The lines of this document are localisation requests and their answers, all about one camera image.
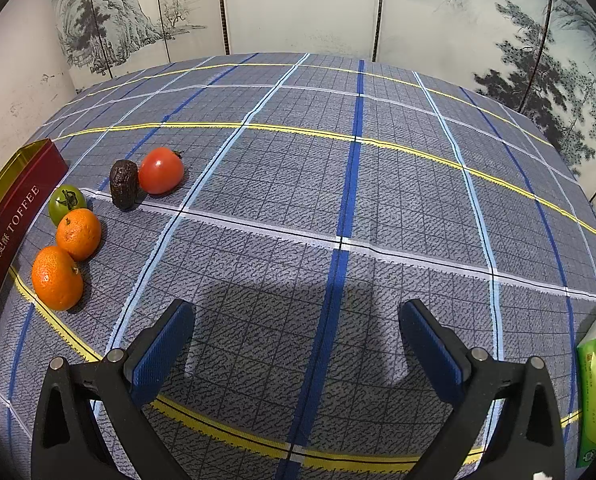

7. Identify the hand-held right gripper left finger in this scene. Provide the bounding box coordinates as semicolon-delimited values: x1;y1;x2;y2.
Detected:
30;299;196;480

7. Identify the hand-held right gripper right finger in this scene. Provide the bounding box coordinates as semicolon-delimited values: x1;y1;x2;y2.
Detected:
398;299;566;480

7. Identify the orange mandarin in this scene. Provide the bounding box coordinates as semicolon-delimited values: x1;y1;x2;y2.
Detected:
56;208;102;262
31;246;85;312

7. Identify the dark wrinkled passion fruit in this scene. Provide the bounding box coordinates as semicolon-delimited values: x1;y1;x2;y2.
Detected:
109;159;140;211

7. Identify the green tomato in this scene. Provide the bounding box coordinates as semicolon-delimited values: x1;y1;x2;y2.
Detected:
48;185;87;227

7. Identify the red tomato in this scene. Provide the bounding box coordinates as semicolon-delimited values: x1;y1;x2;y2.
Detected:
138;147;185;196

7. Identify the red and gold tin box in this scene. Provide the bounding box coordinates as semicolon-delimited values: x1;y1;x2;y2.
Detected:
0;139;70;331

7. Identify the blue checked tablecloth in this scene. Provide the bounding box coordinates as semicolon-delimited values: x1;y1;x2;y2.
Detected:
0;52;596;480

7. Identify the landscape painted folding screen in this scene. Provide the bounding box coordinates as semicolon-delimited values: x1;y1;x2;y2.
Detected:
48;0;596;201

